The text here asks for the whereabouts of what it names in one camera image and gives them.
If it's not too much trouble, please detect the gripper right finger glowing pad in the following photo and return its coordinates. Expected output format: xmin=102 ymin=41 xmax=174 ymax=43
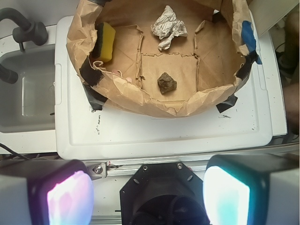
xmin=203 ymin=154 xmax=300 ymax=225

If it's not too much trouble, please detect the metal corner bracket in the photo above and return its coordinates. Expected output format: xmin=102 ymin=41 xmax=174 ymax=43
xmin=86 ymin=162 xmax=107 ymax=180

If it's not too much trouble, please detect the brown rock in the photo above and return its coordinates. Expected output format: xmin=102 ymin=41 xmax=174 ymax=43
xmin=157 ymin=72 xmax=177 ymax=94

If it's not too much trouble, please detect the brown paper bag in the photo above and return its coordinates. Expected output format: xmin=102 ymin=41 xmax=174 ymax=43
xmin=67 ymin=0 xmax=254 ymax=118

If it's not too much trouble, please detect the white sink basin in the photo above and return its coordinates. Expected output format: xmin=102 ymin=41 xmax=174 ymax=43
xmin=0 ymin=35 xmax=57 ymax=135

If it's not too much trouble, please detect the crumpled white paper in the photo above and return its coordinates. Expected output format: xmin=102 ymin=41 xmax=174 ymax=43
xmin=150 ymin=5 xmax=188 ymax=51

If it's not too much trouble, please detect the grey faucet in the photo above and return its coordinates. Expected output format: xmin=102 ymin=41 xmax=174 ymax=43
xmin=0 ymin=7 xmax=49 ymax=84

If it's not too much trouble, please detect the aluminium rail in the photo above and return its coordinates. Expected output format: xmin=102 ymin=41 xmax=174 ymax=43
xmin=84 ymin=154 xmax=214 ymax=177

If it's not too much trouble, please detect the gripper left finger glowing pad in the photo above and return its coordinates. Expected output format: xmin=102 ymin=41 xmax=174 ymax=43
xmin=0 ymin=159 xmax=94 ymax=225

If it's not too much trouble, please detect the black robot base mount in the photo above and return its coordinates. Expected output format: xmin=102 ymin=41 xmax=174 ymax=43
xmin=120 ymin=162 xmax=210 ymax=225

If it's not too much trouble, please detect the blue tape piece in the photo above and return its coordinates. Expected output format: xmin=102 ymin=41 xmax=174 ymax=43
xmin=241 ymin=20 xmax=262 ymax=65

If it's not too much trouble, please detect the yellow sponge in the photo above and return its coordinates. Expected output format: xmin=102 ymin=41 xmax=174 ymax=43
xmin=91 ymin=22 xmax=116 ymax=62

